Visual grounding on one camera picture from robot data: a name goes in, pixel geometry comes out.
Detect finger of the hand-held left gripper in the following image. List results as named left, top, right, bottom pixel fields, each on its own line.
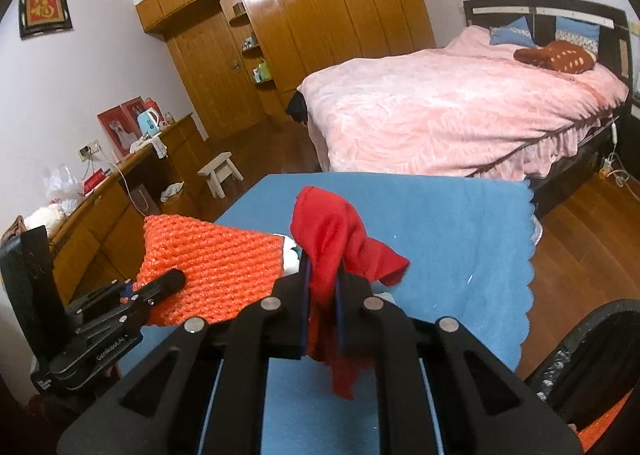
left=75, top=269, right=187, bottom=336
left=67, top=279, right=136, bottom=318

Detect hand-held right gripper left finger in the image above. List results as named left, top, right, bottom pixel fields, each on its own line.
left=56, top=255, right=313, bottom=455

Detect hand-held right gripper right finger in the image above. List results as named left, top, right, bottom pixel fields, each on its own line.
left=334, top=272, right=586, bottom=455

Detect orange foam net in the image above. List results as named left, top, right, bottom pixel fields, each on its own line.
left=134, top=215, right=288, bottom=328

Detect red cloth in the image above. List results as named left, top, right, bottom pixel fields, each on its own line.
left=289, top=186, right=411, bottom=401

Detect black trash bin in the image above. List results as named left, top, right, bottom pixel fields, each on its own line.
left=522, top=299, right=640, bottom=455

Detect white paper scrap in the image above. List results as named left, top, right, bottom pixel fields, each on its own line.
left=281, top=234, right=302, bottom=276

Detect black upright board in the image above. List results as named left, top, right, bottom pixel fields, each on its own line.
left=0, top=225, right=68, bottom=361

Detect wooden dresser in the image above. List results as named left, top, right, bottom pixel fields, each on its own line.
left=47, top=115, right=201, bottom=296

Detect brown paper bag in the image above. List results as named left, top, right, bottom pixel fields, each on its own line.
left=131, top=185, right=161, bottom=216

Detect red box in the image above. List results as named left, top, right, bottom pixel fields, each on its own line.
left=82, top=170, right=108, bottom=196

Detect clear plastic bags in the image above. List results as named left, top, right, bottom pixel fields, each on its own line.
left=42, top=165, right=83, bottom=213

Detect white wooden stool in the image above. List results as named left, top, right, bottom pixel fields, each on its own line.
left=197, top=151, right=245, bottom=198

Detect light blue kettle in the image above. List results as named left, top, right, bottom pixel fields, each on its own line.
left=137, top=110, right=163, bottom=136

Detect dark cloth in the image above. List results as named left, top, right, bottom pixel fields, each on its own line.
left=286, top=91, right=308, bottom=124

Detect bed with pink blanket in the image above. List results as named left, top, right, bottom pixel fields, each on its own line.
left=298, top=25, right=630, bottom=180

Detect wooden wardrobe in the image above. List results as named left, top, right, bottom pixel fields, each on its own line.
left=135, top=0, right=436, bottom=140

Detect blue pillow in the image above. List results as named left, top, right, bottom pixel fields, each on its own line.
left=489, top=16, right=533, bottom=46
left=555, top=16, right=601, bottom=56

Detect brown dotted pillow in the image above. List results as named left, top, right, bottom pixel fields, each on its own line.
left=514, top=41, right=597, bottom=74

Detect red photo frame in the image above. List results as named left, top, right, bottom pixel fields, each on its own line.
left=97, top=105, right=138, bottom=158
left=121, top=97, right=151, bottom=133

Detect framed red wall picture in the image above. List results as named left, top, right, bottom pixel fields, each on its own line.
left=19, top=0, right=73, bottom=39

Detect white cables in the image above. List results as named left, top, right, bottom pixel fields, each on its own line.
left=597, top=117, right=640, bottom=190

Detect dark wooden bed frame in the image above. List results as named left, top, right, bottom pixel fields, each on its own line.
left=462, top=0, right=640, bottom=220

